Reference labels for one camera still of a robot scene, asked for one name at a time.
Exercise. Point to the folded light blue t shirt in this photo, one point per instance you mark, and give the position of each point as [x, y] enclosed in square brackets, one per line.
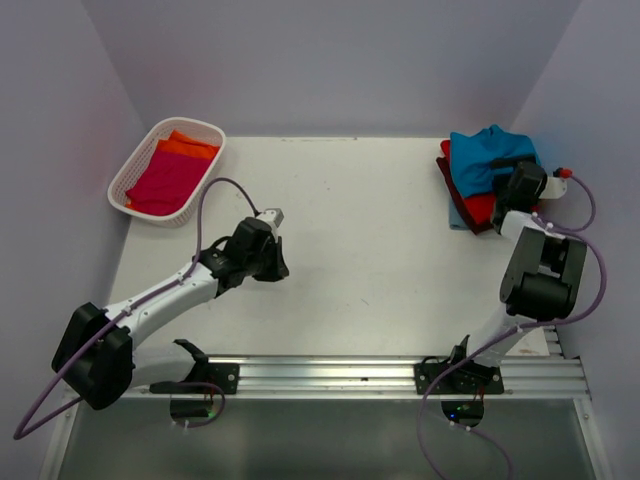
[455, 220]

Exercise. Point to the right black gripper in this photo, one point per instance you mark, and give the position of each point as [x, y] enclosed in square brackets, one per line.
[507, 163]

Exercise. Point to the teal blue t shirt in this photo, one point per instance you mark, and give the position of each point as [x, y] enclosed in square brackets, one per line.
[471, 156]

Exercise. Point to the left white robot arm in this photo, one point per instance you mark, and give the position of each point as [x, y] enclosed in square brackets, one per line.
[101, 354]

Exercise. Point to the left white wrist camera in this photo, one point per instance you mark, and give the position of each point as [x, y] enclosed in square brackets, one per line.
[272, 216]

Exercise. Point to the orange t shirt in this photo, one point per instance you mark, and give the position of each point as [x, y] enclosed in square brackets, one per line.
[182, 144]

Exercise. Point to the white plastic laundry basket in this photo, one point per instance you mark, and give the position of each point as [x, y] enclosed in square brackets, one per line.
[139, 160]

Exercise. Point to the magenta pink t shirt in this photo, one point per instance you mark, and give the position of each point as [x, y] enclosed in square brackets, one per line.
[167, 183]

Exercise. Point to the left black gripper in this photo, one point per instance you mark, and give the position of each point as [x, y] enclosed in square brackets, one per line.
[273, 259]

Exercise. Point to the aluminium mounting rail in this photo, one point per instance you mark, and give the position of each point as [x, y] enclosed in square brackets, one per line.
[300, 377]

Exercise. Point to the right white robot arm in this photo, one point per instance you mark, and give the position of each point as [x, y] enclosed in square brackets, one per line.
[543, 275]

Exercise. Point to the folded red t shirt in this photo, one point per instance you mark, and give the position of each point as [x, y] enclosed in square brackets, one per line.
[470, 178]

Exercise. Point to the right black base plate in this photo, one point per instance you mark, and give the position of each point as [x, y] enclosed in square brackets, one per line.
[470, 379]

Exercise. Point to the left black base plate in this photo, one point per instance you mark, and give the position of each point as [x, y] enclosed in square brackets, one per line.
[223, 375]

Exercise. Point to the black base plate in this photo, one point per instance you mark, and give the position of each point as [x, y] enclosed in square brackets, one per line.
[223, 375]
[470, 379]

